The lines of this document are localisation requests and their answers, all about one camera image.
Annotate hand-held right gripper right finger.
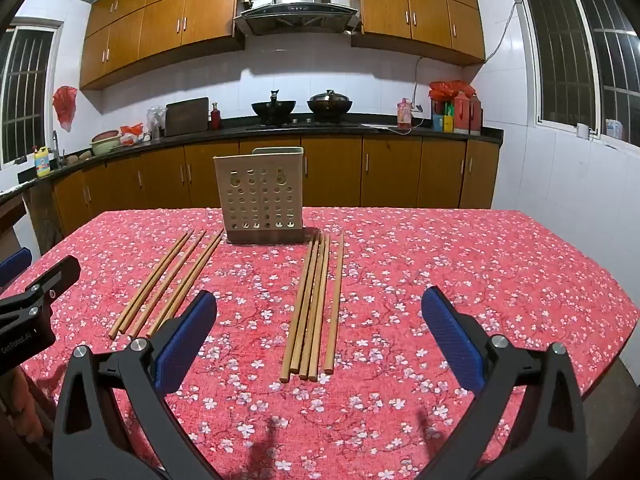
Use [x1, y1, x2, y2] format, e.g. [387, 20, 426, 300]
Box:
[420, 286, 588, 480]

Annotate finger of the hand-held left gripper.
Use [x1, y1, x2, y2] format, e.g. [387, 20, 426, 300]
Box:
[0, 255, 82, 327]
[0, 247, 34, 287]

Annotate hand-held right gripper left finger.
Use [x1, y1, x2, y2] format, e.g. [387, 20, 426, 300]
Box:
[52, 290, 223, 480]

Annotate beige perforated chopstick holder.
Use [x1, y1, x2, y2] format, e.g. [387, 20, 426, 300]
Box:
[213, 146, 307, 246]

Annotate person's left hand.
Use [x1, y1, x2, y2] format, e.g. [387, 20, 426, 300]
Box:
[10, 367, 46, 443]

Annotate red floral tablecloth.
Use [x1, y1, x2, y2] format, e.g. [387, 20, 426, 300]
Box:
[0, 206, 640, 480]

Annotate green pot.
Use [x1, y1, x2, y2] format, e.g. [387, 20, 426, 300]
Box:
[90, 131, 122, 156]

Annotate red plastic bag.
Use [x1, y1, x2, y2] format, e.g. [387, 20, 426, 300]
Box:
[53, 85, 79, 132]

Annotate barred window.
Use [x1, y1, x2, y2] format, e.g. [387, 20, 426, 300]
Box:
[0, 22, 61, 166]
[510, 0, 640, 146]

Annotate wooden base cabinets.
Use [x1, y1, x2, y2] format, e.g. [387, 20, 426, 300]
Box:
[52, 135, 501, 238]

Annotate clear plastic bag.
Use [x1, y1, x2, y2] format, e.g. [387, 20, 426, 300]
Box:
[146, 106, 167, 141]

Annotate dark cutting board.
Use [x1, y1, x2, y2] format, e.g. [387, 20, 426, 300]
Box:
[164, 97, 210, 137]

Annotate pale green chair back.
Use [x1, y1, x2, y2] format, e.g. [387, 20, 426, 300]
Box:
[252, 146, 306, 158]

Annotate black kitchen countertop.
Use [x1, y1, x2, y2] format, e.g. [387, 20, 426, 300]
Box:
[17, 115, 503, 186]

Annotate gas stove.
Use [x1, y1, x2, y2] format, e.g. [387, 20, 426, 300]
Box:
[245, 117, 378, 131]

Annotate black wok with lid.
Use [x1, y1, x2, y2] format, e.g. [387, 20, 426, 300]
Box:
[306, 90, 353, 121]

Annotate steel range hood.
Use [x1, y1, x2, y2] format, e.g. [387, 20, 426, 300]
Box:
[234, 0, 362, 37]

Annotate white power cable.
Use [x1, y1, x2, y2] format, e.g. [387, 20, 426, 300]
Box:
[410, 56, 437, 111]

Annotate wooden wall cabinet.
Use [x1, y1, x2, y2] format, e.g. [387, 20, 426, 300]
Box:
[80, 0, 246, 91]
[350, 0, 487, 66]

